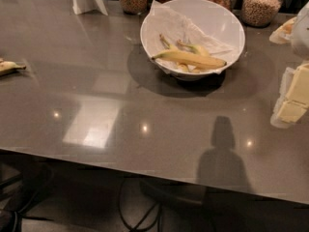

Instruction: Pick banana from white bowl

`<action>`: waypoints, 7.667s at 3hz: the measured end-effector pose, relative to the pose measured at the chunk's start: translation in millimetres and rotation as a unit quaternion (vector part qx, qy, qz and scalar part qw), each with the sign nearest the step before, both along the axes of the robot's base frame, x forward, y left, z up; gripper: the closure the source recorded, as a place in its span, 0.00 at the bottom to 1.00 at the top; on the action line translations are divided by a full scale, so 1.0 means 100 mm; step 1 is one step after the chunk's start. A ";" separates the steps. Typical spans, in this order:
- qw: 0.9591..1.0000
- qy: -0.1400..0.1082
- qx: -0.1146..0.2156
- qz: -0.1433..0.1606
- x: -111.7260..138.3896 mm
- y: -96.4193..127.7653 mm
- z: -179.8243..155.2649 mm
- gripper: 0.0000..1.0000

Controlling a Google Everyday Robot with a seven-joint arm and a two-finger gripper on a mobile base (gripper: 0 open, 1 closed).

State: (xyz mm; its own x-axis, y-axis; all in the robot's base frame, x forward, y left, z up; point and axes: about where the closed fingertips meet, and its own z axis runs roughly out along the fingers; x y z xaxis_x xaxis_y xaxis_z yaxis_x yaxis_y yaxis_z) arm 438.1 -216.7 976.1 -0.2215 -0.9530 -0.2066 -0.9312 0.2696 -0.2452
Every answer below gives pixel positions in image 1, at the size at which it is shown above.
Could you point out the banana on table left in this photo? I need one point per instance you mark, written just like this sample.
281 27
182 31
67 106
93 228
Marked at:
8 67

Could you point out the white bowl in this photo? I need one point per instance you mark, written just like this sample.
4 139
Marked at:
209 20

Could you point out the long yellow banana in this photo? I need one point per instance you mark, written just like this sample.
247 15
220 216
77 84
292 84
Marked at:
189 58

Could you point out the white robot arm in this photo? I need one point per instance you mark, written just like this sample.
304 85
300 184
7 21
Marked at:
295 32

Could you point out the dark stool base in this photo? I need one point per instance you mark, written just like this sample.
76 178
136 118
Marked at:
173 193

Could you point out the large glass jar of cereal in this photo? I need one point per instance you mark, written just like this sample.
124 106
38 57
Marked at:
259 13

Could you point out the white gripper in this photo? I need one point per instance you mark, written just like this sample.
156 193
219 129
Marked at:
301 36

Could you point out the green-tipped banana in bowl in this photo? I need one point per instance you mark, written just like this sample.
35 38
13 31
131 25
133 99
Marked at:
195 48

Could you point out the small banana under others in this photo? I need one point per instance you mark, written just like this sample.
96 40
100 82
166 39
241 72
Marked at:
180 66

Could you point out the white paper towel liner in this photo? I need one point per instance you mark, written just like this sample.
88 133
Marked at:
180 47

